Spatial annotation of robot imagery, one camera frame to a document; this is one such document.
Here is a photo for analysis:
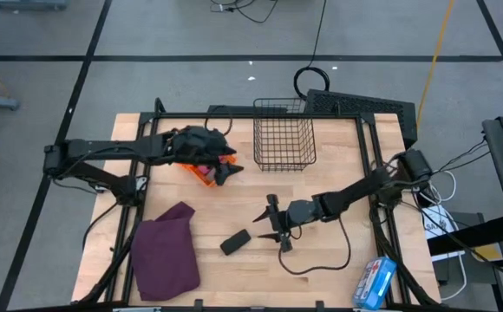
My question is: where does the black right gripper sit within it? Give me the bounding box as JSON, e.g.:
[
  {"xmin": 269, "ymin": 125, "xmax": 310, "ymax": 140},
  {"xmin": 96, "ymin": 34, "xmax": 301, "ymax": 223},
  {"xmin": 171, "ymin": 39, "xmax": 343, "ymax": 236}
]
[{"xmin": 251, "ymin": 193, "xmax": 322, "ymax": 253}]

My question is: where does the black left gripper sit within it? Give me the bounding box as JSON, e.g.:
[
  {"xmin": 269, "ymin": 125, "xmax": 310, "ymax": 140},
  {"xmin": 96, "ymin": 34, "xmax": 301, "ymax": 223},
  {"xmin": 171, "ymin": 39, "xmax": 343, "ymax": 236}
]
[{"xmin": 171, "ymin": 125, "xmax": 245, "ymax": 186}]

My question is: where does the black eraser block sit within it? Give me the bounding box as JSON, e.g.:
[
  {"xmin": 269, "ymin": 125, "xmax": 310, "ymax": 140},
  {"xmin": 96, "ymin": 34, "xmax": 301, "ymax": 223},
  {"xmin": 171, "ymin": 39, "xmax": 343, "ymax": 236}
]
[{"xmin": 219, "ymin": 228, "xmax": 252, "ymax": 257}]

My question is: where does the maroon cloth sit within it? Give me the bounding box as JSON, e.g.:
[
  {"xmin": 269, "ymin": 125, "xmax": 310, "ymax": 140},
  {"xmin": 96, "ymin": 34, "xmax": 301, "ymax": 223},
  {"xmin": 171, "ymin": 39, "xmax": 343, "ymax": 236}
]
[{"xmin": 130, "ymin": 201, "xmax": 201, "ymax": 302}]

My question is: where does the blue first aid box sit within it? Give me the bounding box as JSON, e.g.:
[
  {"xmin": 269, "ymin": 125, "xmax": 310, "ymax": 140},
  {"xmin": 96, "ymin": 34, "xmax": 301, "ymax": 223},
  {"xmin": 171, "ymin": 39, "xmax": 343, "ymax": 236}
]
[{"xmin": 351, "ymin": 256, "xmax": 398, "ymax": 311}]

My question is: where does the white printed box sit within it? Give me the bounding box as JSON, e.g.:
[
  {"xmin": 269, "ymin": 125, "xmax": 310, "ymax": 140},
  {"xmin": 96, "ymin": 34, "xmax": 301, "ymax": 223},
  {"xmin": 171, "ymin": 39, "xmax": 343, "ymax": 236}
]
[{"xmin": 422, "ymin": 205, "xmax": 461, "ymax": 242}]

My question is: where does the black beam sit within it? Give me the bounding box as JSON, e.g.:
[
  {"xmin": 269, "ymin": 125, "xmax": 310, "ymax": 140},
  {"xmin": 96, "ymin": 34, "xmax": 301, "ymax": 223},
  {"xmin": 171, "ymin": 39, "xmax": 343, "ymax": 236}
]
[{"xmin": 427, "ymin": 215, "xmax": 503, "ymax": 257}]

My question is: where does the blue-grey floor plate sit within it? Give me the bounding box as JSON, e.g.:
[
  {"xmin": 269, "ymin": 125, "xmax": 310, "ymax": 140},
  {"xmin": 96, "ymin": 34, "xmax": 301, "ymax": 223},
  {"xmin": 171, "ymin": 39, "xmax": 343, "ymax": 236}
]
[{"xmin": 0, "ymin": 0, "xmax": 69, "ymax": 12}]

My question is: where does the black metal table frame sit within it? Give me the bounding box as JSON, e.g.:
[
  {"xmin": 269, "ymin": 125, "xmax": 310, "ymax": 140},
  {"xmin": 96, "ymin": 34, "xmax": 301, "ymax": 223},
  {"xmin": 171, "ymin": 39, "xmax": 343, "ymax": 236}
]
[{"xmin": 71, "ymin": 97, "xmax": 443, "ymax": 312}]

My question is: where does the black wire basket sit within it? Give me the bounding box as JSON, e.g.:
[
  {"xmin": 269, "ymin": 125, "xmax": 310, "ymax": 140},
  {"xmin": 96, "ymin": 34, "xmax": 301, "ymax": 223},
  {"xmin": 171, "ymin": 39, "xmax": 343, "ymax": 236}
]
[{"xmin": 251, "ymin": 97, "xmax": 317, "ymax": 172}]

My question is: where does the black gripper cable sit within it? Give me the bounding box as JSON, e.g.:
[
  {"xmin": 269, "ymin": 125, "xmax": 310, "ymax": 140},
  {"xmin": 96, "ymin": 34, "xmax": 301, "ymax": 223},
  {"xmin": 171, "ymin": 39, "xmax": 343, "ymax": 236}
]
[{"xmin": 277, "ymin": 216, "xmax": 352, "ymax": 276}]

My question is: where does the black coiled floor cable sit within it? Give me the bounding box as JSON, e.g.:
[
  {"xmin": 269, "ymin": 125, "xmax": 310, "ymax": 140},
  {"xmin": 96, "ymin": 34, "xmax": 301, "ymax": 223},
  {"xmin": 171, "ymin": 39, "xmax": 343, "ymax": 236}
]
[{"xmin": 292, "ymin": 0, "xmax": 331, "ymax": 101}]

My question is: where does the black tangled floor cable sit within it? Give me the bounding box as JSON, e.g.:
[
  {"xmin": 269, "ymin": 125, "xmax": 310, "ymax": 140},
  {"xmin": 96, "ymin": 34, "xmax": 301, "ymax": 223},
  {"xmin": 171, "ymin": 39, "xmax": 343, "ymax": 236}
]
[{"xmin": 210, "ymin": 0, "xmax": 278, "ymax": 25}]

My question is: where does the white cable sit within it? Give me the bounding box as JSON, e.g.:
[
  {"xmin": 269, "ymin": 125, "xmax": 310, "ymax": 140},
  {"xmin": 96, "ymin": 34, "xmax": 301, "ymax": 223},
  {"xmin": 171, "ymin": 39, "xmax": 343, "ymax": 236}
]
[{"xmin": 411, "ymin": 166, "xmax": 469, "ymax": 302}]

